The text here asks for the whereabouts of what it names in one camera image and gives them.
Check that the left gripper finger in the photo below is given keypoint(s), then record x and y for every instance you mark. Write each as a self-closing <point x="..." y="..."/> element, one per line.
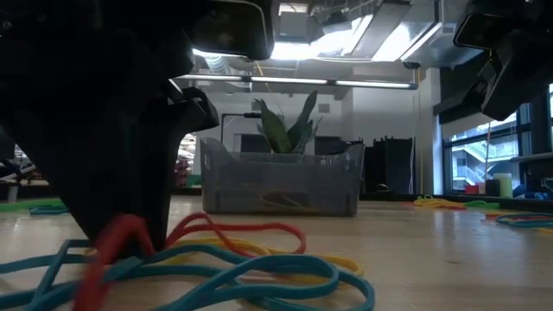
<point x="108" y="181"/>

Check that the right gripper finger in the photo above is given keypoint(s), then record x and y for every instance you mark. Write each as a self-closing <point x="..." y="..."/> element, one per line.
<point x="514" y="90"/>

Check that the green rubber band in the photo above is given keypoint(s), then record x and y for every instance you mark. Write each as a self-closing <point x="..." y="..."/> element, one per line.
<point x="30" y="205"/>
<point x="425" y="198"/>
<point x="481" y="204"/>

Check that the yellow rubber band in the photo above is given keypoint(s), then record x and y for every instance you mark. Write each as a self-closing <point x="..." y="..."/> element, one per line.
<point x="432" y="203"/>
<point x="289" y="205"/>
<point x="341" y="261"/>

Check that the grey translucent plastic bin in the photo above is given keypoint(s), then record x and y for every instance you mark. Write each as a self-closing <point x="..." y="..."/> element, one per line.
<point x="242" y="181"/>

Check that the black stand pole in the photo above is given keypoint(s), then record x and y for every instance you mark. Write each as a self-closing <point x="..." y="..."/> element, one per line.
<point x="542" y="138"/>

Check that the pale green bottle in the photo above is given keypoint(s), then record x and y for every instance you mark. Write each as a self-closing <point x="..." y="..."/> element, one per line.
<point x="505" y="185"/>

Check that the black cup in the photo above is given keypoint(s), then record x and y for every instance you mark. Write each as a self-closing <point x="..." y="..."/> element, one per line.
<point x="491" y="188"/>

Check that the blue object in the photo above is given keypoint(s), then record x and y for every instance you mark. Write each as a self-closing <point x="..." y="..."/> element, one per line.
<point x="535" y="194"/>

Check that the red small container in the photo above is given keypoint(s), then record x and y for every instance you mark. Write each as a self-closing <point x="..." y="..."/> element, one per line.
<point x="472" y="190"/>

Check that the black partition panels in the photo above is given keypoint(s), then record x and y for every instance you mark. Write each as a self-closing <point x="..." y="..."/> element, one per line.
<point x="389" y="164"/>

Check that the black bent tube stand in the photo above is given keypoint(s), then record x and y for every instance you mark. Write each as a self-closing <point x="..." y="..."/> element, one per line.
<point x="242" y="114"/>

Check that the green snake plant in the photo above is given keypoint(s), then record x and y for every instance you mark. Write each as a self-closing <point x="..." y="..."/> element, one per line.
<point x="276" y="129"/>

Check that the linear ceiling light fixture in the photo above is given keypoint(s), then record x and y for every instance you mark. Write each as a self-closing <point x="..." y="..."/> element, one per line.
<point x="285" y="80"/>

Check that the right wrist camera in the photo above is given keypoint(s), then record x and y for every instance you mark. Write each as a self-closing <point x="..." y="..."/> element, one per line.
<point x="471" y="31"/>

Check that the black aluminium table frame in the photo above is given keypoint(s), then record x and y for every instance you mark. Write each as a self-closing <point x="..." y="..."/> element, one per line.
<point x="531" y="205"/>

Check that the silver round ventilation duct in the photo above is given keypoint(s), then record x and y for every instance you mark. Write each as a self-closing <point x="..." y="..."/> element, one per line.
<point x="216" y="65"/>

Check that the silver rectangular air duct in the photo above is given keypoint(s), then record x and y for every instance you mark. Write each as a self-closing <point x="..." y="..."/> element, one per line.
<point x="389" y="26"/>

